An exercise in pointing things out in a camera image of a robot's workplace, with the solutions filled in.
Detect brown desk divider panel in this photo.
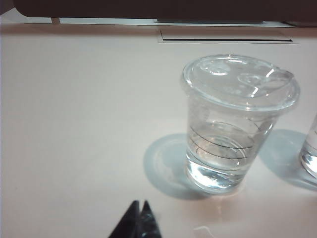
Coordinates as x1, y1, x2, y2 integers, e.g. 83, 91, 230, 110
0, 0, 317, 24

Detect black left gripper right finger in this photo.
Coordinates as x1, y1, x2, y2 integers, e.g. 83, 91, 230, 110
135, 199, 164, 238

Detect medium clear cup with label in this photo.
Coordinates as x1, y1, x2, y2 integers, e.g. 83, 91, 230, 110
182, 54, 302, 195

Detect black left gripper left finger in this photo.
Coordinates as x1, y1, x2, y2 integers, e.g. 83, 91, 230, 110
107, 200, 141, 238

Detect tall clear cup with logo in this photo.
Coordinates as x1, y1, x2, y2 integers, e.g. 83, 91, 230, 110
299, 119, 317, 185

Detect desk cable slot cover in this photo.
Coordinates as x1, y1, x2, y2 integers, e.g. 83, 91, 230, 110
158, 26, 301, 45

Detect grey divider bracket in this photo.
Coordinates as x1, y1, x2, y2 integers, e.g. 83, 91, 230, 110
156, 19, 297, 27

